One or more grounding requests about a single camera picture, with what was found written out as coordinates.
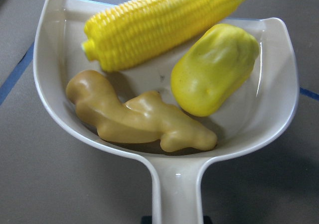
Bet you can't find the tan toy ginger root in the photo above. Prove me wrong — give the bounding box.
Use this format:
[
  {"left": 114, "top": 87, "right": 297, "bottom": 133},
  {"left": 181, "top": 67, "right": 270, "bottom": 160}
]
[{"left": 66, "top": 70, "right": 217, "bottom": 152}]

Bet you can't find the yellow toy potato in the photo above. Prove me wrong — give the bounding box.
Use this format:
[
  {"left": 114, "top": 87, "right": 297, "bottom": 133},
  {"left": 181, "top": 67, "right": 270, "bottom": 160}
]
[{"left": 170, "top": 23, "right": 260, "bottom": 116}]

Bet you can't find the yellow toy corn cob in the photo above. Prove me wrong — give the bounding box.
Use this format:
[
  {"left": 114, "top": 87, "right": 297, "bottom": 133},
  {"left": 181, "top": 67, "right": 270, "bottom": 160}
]
[{"left": 82, "top": 0, "right": 245, "bottom": 72}]

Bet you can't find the beige plastic dustpan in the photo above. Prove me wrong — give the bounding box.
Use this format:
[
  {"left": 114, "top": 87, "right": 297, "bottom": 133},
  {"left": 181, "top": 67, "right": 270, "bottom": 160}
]
[{"left": 33, "top": 0, "right": 299, "bottom": 224}]

